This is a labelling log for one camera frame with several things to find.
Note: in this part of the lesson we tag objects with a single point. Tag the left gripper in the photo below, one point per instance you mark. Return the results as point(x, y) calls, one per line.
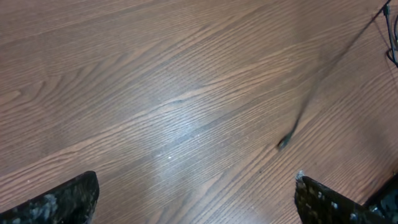
point(317, 203)

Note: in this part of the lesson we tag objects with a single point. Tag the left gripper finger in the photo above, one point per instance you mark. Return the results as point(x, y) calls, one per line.
point(73, 202)

